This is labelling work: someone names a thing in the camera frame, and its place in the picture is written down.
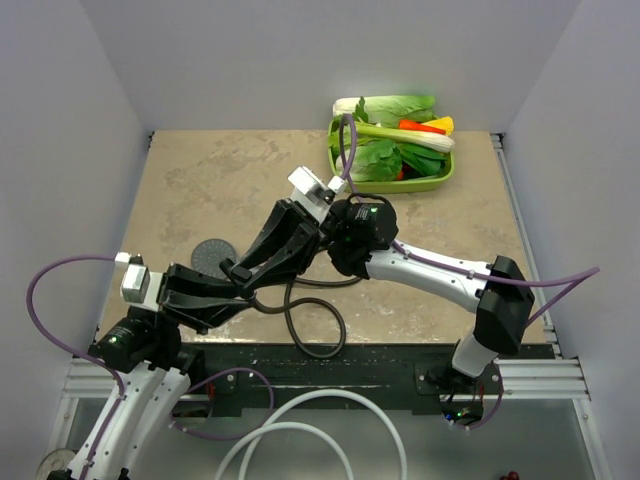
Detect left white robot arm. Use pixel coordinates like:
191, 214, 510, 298
48, 261, 249, 479

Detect grey shower head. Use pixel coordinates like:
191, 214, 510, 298
190, 238, 238, 279

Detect napa cabbage in front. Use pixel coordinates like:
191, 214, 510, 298
350, 139, 402, 182

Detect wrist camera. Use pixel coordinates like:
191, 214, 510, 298
288, 166, 347, 225
115, 252, 164, 312

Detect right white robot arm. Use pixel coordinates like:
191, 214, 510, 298
220, 195, 535, 393

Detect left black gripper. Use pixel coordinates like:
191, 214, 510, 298
128, 259, 253, 333

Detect yellow pepper piece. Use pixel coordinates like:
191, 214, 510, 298
424, 116, 455, 136

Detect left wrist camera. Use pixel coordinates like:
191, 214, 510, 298
115, 252, 164, 312

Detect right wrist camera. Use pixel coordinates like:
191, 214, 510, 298
288, 166, 347, 225

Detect napa cabbage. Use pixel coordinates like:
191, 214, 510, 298
332, 95, 436, 127
350, 139, 402, 182

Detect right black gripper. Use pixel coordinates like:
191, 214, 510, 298
232, 198, 352, 291

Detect napa cabbage at back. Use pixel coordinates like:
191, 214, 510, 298
332, 95, 436, 127

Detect green vegetable tray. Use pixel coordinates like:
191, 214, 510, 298
349, 133, 454, 194

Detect tin can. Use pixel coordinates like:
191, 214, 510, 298
35, 448, 76, 480

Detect green celery stalk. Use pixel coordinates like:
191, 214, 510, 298
355, 122, 455, 153

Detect black mounting base plate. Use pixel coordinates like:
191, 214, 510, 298
84, 342, 556, 419

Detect orange carrot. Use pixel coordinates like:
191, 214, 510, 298
398, 119, 447, 135

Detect dark green leafy vegetable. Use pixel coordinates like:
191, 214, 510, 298
396, 143, 447, 177

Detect black T-shaped fitting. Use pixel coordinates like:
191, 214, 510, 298
219, 258, 252, 284

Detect black shower hose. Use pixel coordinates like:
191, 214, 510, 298
247, 277, 364, 360

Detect white hose loop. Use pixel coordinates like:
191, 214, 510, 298
213, 387, 407, 480

